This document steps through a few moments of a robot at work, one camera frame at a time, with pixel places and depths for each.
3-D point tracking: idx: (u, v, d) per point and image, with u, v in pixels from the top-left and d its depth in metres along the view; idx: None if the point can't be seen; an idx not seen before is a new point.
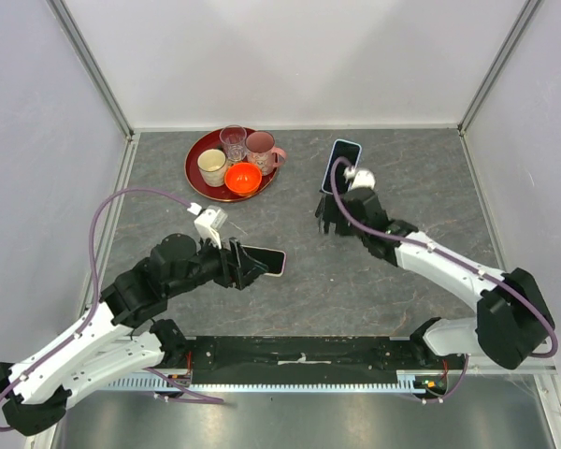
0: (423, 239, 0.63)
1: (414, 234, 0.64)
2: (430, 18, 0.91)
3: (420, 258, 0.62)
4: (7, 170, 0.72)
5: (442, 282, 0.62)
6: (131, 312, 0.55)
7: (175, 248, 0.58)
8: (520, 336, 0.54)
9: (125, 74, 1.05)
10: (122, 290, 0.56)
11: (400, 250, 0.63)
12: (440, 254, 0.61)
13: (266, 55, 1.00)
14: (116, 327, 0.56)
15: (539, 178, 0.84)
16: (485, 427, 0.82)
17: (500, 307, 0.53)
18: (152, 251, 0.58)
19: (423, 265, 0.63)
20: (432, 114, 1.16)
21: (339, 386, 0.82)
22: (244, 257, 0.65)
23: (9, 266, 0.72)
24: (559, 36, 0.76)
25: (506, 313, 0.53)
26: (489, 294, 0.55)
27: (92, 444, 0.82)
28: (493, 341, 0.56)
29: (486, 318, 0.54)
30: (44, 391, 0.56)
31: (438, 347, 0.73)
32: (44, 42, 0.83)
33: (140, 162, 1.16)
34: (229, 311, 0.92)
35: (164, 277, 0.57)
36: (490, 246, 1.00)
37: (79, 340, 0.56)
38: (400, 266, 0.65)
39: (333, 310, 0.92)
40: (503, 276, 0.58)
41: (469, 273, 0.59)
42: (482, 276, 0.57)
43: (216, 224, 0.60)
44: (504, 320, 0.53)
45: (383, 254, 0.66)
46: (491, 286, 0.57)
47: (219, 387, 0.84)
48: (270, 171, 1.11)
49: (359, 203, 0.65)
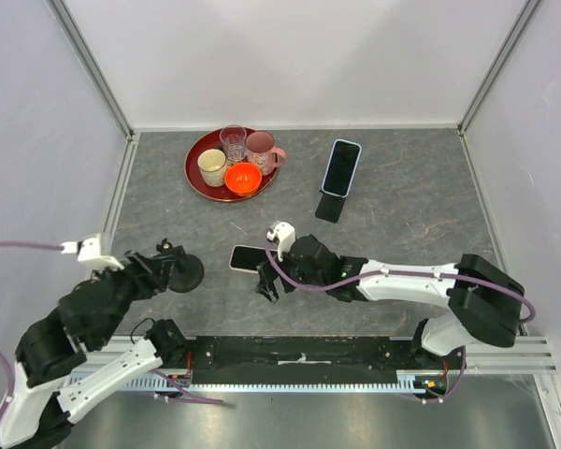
0: (377, 267, 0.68)
1: (366, 267, 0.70)
2: (429, 18, 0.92)
3: (382, 285, 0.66)
4: (7, 170, 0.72)
5: (409, 296, 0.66)
6: (37, 375, 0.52)
7: (79, 297, 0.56)
8: (496, 314, 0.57)
9: (125, 75, 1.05)
10: (31, 345, 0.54)
11: (363, 286, 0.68)
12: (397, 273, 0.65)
13: (266, 54, 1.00)
14: (35, 388, 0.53)
15: (539, 179, 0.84)
16: (485, 427, 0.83)
17: (471, 299, 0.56)
18: (59, 303, 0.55)
19: (389, 290, 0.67)
20: (432, 114, 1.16)
21: (339, 386, 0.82)
22: (151, 264, 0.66)
23: (8, 266, 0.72)
24: (560, 36, 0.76)
25: (477, 300, 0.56)
26: (455, 290, 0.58)
27: (92, 444, 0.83)
28: (478, 328, 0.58)
29: (464, 313, 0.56)
30: (21, 432, 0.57)
31: (440, 348, 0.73)
32: (44, 43, 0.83)
33: (140, 162, 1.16)
34: (229, 311, 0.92)
35: (75, 329, 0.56)
36: (490, 246, 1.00)
37: (16, 400, 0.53)
38: (370, 298, 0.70)
39: (333, 310, 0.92)
40: (456, 269, 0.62)
41: (428, 279, 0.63)
42: (440, 276, 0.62)
43: (105, 249, 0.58)
44: (479, 308, 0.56)
45: (350, 296, 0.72)
46: (452, 283, 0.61)
47: (219, 387, 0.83)
48: (270, 171, 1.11)
49: (310, 258, 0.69)
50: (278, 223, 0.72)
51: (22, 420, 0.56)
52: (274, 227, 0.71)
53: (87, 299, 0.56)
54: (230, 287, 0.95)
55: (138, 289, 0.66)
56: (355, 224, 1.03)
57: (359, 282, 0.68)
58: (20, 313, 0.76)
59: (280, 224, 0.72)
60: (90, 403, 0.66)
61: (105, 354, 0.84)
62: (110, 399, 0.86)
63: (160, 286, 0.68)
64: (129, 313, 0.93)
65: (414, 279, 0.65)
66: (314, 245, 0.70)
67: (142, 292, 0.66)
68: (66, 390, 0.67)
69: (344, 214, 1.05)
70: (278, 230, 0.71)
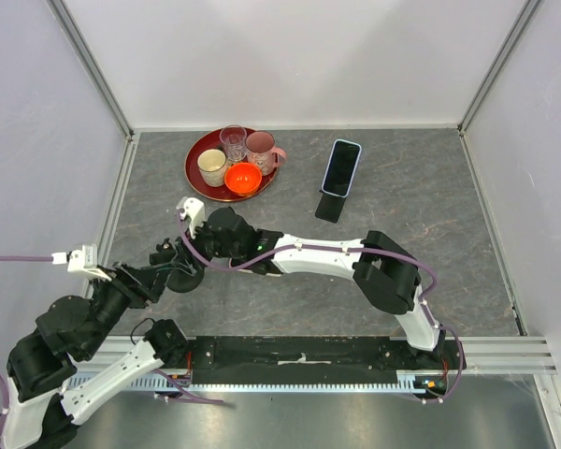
0: (290, 242, 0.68)
1: (281, 241, 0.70)
2: (428, 18, 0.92)
3: (294, 259, 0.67)
4: (7, 169, 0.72)
5: (320, 268, 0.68)
6: (25, 391, 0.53)
7: (55, 314, 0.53)
8: (398, 285, 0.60)
9: (125, 74, 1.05)
10: (18, 361, 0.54)
11: (277, 260, 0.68)
12: (310, 247, 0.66)
13: (266, 53, 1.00)
14: (25, 402, 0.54)
15: (539, 179, 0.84)
16: (485, 427, 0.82)
17: (372, 271, 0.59)
18: (37, 322, 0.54)
19: (301, 264, 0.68)
20: (432, 114, 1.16)
21: (339, 386, 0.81)
22: (140, 274, 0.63)
23: (9, 265, 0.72)
24: (560, 36, 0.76)
25: (378, 271, 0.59)
26: (360, 264, 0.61)
27: (92, 444, 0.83)
28: (380, 299, 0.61)
29: (366, 285, 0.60)
30: (24, 439, 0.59)
31: (427, 340, 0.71)
32: (44, 42, 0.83)
33: (140, 162, 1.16)
34: (229, 311, 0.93)
35: (57, 346, 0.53)
36: (490, 246, 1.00)
37: (12, 414, 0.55)
38: (283, 271, 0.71)
39: (333, 310, 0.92)
40: (363, 244, 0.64)
41: (338, 253, 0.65)
42: (348, 251, 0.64)
43: (91, 260, 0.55)
44: (380, 280, 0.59)
45: (266, 268, 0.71)
46: (358, 257, 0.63)
47: (219, 387, 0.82)
48: (270, 171, 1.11)
49: (229, 232, 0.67)
50: (185, 200, 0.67)
51: (21, 431, 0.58)
52: (183, 206, 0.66)
53: (65, 315, 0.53)
54: (230, 287, 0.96)
55: (129, 302, 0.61)
56: (355, 224, 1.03)
57: (274, 255, 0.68)
58: (20, 312, 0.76)
59: (187, 201, 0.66)
60: (92, 408, 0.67)
61: (105, 354, 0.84)
62: (110, 399, 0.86)
63: (151, 297, 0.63)
64: (129, 313, 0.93)
65: (324, 253, 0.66)
66: (233, 218, 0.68)
67: (134, 303, 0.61)
68: (69, 393, 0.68)
69: (344, 214, 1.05)
70: (190, 209, 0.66)
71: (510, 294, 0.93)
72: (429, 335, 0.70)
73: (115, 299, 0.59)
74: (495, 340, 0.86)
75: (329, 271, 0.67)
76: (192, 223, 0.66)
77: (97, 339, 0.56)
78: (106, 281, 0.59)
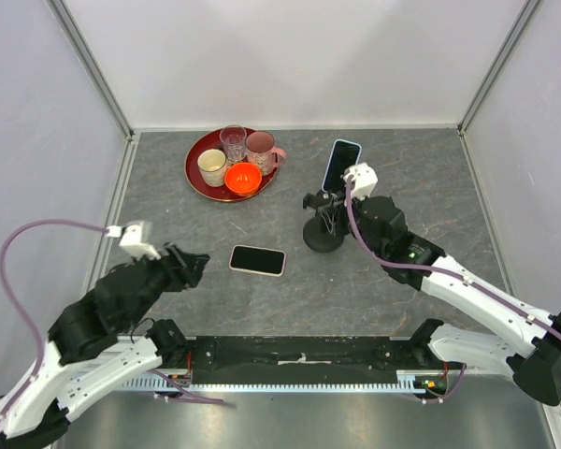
0: (455, 270, 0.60)
1: (441, 260, 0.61)
2: (428, 17, 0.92)
3: (453, 291, 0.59)
4: (7, 169, 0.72)
5: (475, 314, 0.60)
6: (75, 353, 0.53)
7: (114, 282, 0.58)
8: None
9: (125, 74, 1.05)
10: (68, 325, 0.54)
11: (429, 280, 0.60)
12: (481, 291, 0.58)
13: (266, 53, 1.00)
14: (64, 368, 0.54)
15: (539, 179, 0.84)
16: (484, 427, 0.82)
17: (553, 358, 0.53)
18: (96, 285, 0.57)
19: (457, 299, 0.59)
20: (432, 114, 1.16)
21: (339, 386, 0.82)
22: (185, 257, 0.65)
23: (10, 266, 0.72)
24: None
25: (560, 364, 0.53)
26: (544, 342, 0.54)
27: (92, 444, 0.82)
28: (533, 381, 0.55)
29: (539, 369, 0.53)
30: (29, 420, 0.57)
31: (445, 354, 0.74)
32: (44, 41, 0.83)
33: (140, 162, 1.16)
34: (229, 311, 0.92)
35: (110, 311, 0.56)
36: (490, 246, 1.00)
37: (38, 382, 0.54)
38: (424, 292, 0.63)
39: (333, 310, 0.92)
40: (551, 320, 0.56)
41: (517, 317, 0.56)
42: (532, 321, 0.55)
43: (145, 237, 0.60)
44: (558, 372, 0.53)
45: (406, 278, 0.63)
46: (540, 334, 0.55)
47: (220, 387, 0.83)
48: (270, 171, 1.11)
49: (383, 223, 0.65)
50: (363, 167, 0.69)
51: (34, 407, 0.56)
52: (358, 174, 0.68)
53: (122, 282, 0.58)
54: (230, 287, 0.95)
55: (170, 282, 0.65)
56: None
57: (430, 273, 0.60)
58: (21, 312, 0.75)
59: (366, 168, 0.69)
60: (89, 400, 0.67)
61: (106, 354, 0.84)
62: (110, 399, 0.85)
63: (191, 282, 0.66)
64: None
65: (497, 306, 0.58)
66: (394, 210, 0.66)
67: (174, 284, 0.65)
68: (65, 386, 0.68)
69: None
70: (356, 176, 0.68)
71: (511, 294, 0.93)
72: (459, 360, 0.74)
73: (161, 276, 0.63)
74: None
75: (487, 323, 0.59)
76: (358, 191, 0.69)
77: (141, 311, 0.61)
78: (152, 258, 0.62)
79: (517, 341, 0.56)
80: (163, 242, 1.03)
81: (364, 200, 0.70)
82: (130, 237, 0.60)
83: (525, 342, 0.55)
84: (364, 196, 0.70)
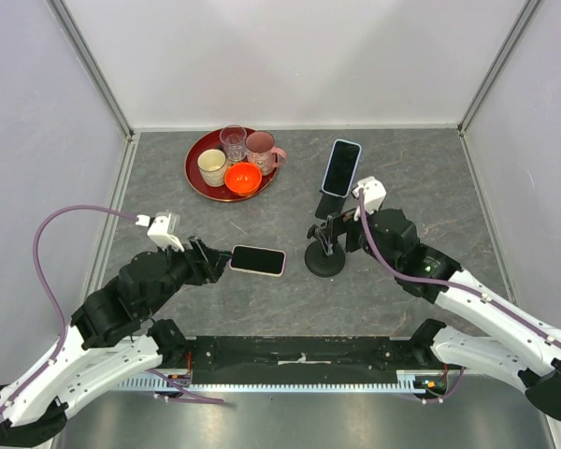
0: (472, 286, 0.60)
1: (458, 277, 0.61)
2: (428, 17, 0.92)
3: (470, 309, 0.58)
4: (7, 169, 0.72)
5: (491, 331, 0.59)
6: (99, 336, 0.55)
7: (137, 267, 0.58)
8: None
9: (125, 74, 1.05)
10: (94, 311, 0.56)
11: (446, 296, 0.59)
12: (498, 309, 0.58)
13: (266, 52, 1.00)
14: (86, 352, 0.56)
15: (539, 178, 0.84)
16: (484, 427, 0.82)
17: None
18: (122, 270, 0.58)
19: (468, 312, 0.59)
20: (432, 114, 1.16)
21: (339, 386, 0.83)
22: (209, 252, 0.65)
23: (11, 265, 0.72)
24: None
25: None
26: None
27: (92, 444, 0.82)
28: (546, 398, 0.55)
29: (556, 385, 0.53)
30: (35, 410, 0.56)
31: (448, 358, 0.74)
32: (44, 41, 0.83)
33: (140, 162, 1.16)
34: (229, 311, 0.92)
35: (135, 296, 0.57)
36: (490, 246, 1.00)
37: (57, 366, 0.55)
38: (437, 305, 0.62)
39: (334, 310, 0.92)
40: None
41: (536, 337, 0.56)
42: (552, 341, 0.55)
43: (172, 227, 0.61)
44: None
45: (420, 291, 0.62)
46: (559, 354, 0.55)
47: (219, 387, 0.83)
48: (270, 171, 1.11)
49: (395, 236, 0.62)
50: (369, 181, 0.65)
51: (43, 396, 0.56)
52: (368, 187, 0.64)
53: (146, 269, 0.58)
54: (230, 287, 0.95)
55: (193, 275, 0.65)
56: None
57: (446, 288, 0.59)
58: (21, 313, 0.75)
59: (372, 183, 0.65)
60: (89, 397, 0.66)
61: None
62: (110, 399, 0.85)
63: (212, 276, 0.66)
64: None
65: (517, 325, 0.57)
66: (405, 223, 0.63)
67: (195, 277, 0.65)
68: None
69: None
70: (369, 189, 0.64)
71: (511, 295, 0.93)
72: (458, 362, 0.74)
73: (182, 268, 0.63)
74: None
75: (502, 338, 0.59)
76: (366, 205, 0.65)
77: (164, 298, 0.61)
78: (178, 250, 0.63)
79: (534, 359, 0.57)
80: None
81: (374, 214, 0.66)
82: (158, 226, 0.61)
83: (543, 363, 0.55)
84: (373, 210, 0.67)
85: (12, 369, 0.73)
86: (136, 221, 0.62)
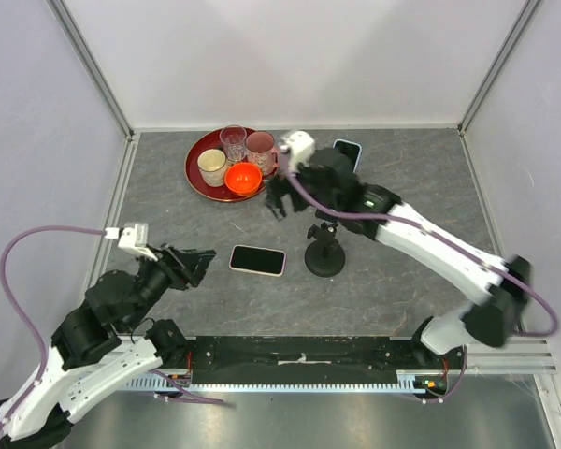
0: (414, 218, 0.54)
1: (399, 209, 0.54)
2: (428, 17, 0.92)
3: (411, 240, 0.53)
4: (7, 169, 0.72)
5: (430, 262, 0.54)
6: (78, 357, 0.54)
7: (103, 288, 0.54)
8: (512, 318, 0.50)
9: (125, 75, 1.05)
10: (71, 331, 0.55)
11: (386, 229, 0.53)
12: (438, 239, 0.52)
13: (266, 52, 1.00)
14: (68, 372, 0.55)
15: (539, 179, 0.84)
16: (484, 427, 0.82)
17: (505, 301, 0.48)
18: (86, 293, 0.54)
19: (406, 244, 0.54)
20: (432, 114, 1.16)
21: (339, 386, 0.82)
22: (185, 257, 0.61)
23: (11, 265, 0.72)
24: (560, 36, 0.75)
25: (510, 306, 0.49)
26: (497, 288, 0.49)
27: (92, 444, 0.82)
28: (481, 325, 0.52)
29: (489, 311, 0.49)
30: (32, 423, 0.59)
31: (438, 345, 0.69)
32: (43, 41, 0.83)
33: (140, 162, 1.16)
34: (229, 311, 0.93)
35: (105, 319, 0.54)
36: (490, 246, 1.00)
37: (43, 386, 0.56)
38: (378, 240, 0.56)
39: (333, 310, 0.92)
40: (504, 265, 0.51)
41: (471, 264, 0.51)
42: (487, 267, 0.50)
43: (140, 239, 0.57)
44: (509, 314, 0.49)
45: (362, 228, 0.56)
46: (495, 280, 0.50)
47: (219, 387, 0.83)
48: (270, 171, 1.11)
49: (329, 172, 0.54)
50: (294, 132, 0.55)
51: (37, 411, 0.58)
52: (291, 137, 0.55)
53: (114, 288, 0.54)
54: (230, 287, 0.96)
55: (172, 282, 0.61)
56: None
57: (386, 222, 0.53)
58: (22, 313, 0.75)
59: (297, 134, 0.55)
60: (89, 403, 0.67)
61: None
62: (110, 399, 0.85)
63: (194, 282, 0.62)
64: None
65: (453, 253, 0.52)
66: (338, 156, 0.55)
67: (176, 283, 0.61)
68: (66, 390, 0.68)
69: None
70: (294, 142, 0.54)
71: None
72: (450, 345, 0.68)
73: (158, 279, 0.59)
74: None
75: (441, 269, 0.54)
76: (294, 158, 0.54)
77: (138, 314, 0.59)
78: (151, 260, 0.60)
79: (469, 288, 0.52)
80: (163, 242, 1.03)
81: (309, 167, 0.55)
82: (125, 238, 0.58)
83: (478, 289, 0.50)
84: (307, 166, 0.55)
85: (13, 369, 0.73)
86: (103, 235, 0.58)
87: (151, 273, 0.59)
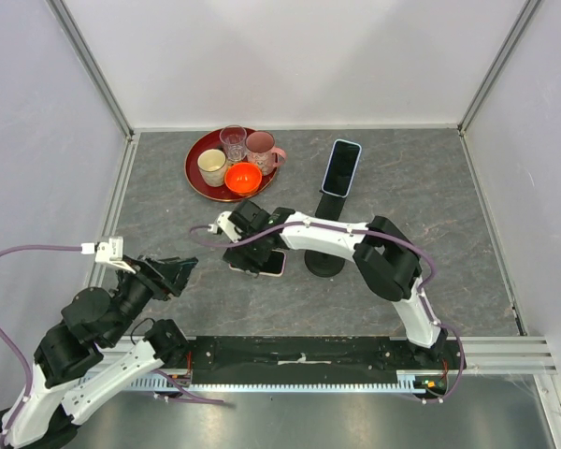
0: (299, 218, 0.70)
1: (292, 217, 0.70)
2: (427, 17, 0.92)
3: (302, 236, 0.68)
4: (7, 170, 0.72)
5: (323, 247, 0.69)
6: (58, 376, 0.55)
7: (79, 306, 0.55)
8: (386, 267, 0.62)
9: (125, 75, 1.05)
10: (50, 348, 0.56)
11: (284, 236, 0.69)
12: (319, 227, 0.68)
13: (266, 52, 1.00)
14: (52, 390, 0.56)
15: (539, 179, 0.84)
16: (484, 427, 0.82)
17: (371, 253, 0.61)
18: (63, 312, 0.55)
19: (305, 240, 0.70)
20: (432, 114, 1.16)
21: (339, 386, 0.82)
22: (165, 268, 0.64)
23: (11, 265, 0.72)
24: (560, 36, 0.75)
25: (377, 255, 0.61)
26: (362, 246, 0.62)
27: (92, 444, 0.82)
28: (373, 282, 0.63)
29: (366, 267, 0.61)
30: (31, 433, 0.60)
31: (424, 338, 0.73)
32: (43, 40, 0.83)
33: (140, 162, 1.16)
34: (229, 311, 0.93)
35: (83, 336, 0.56)
36: (490, 246, 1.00)
37: (34, 400, 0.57)
38: (291, 247, 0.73)
39: (333, 310, 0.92)
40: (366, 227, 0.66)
41: (341, 234, 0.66)
42: (352, 232, 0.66)
43: (116, 254, 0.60)
44: (379, 263, 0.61)
45: (274, 242, 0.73)
46: (361, 239, 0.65)
47: (219, 387, 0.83)
48: (270, 171, 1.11)
49: (240, 219, 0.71)
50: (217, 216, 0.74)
51: (35, 421, 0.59)
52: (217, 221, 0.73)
53: (89, 306, 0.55)
54: (230, 287, 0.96)
55: (151, 294, 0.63)
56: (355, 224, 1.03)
57: (281, 231, 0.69)
58: (22, 313, 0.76)
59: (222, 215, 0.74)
60: (91, 409, 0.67)
61: (106, 354, 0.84)
62: (110, 399, 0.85)
63: (175, 292, 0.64)
64: None
65: (329, 231, 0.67)
66: (241, 206, 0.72)
67: (156, 295, 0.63)
68: (69, 395, 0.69)
69: (344, 214, 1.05)
70: (221, 221, 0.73)
71: (511, 294, 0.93)
72: (428, 330, 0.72)
73: (138, 291, 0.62)
74: (496, 340, 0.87)
75: (331, 250, 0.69)
76: (231, 232, 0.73)
77: (118, 329, 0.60)
78: (129, 272, 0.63)
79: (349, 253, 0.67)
80: (163, 241, 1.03)
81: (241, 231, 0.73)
82: (100, 254, 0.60)
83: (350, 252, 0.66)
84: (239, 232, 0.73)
85: (13, 369, 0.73)
86: (80, 250, 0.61)
87: (130, 286, 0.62)
